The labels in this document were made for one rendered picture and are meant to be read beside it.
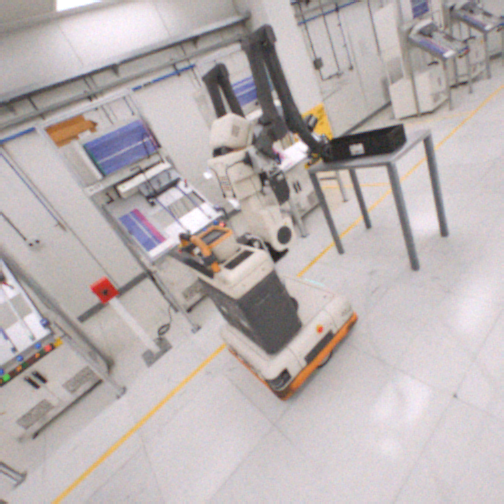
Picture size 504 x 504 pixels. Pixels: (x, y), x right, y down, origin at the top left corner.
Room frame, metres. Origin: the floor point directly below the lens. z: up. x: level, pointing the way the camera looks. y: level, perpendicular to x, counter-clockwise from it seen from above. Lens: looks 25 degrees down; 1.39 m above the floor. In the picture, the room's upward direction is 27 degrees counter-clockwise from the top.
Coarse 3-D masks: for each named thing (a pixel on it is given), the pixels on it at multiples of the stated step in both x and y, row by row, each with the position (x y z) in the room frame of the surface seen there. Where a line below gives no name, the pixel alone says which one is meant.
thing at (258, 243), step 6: (246, 234) 1.66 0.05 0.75; (258, 240) 1.45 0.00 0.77; (258, 246) 1.44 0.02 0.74; (264, 246) 1.43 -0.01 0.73; (270, 246) 1.46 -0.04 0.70; (270, 252) 1.56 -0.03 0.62; (276, 252) 1.50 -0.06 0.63; (282, 252) 1.49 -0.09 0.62; (270, 258) 1.43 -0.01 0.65; (276, 258) 1.48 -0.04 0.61; (276, 270) 1.43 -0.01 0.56
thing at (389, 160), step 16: (416, 144) 1.65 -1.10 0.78; (432, 144) 1.72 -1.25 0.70; (336, 160) 2.04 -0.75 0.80; (352, 160) 1.86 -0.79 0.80; (368, 160) 1.72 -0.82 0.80; (384, 160) 1.59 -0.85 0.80; (432, 160) 1.71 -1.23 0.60; (352, 176) 2.32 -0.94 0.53; (432, 176) 1.73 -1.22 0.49; (320, 192) 2.14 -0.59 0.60; (400, 192) 1.54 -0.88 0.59; (400, 208) 1.55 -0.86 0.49; (368, 224) 2.31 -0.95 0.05; (400, 224) 1.57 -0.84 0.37; (336, 240) 2.14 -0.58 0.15; (416, 256) 1.55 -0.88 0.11
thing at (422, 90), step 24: (408, 0) 4.84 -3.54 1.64; (384, 24) 5.11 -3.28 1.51; (408, 24) 4.85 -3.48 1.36; (432, 24) 4.92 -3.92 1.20; (384, 48) 5.19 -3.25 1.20; (408, 48) 4.84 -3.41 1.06; (432, 48) 4.59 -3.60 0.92; (456, 48) 4.64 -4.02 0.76; (408, 72) 5.53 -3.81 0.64; (432, 72) 4.75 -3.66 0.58; (408, 96) 4.98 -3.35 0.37; (432, 96) 4.70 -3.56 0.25
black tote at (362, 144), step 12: (360, 132) 1.99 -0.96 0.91; (372, 132) 1.91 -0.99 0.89; (384, 132) 1.83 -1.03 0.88; (396, 132) 1.68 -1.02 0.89; (324, 144) 2.18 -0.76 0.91; (336, 144) 2.00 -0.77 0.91; (348, 144) 1.91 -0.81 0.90; (360, 144) 1.82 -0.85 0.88; (372, 144) 1.75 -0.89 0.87; (384, 144) 1.67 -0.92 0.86; (396, 144) 1.67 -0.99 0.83; (324, 156) 2.13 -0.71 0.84; (336, 156) 2.03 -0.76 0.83; (348, 156) 1.93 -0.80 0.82; (360, 156) 1.85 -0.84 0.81
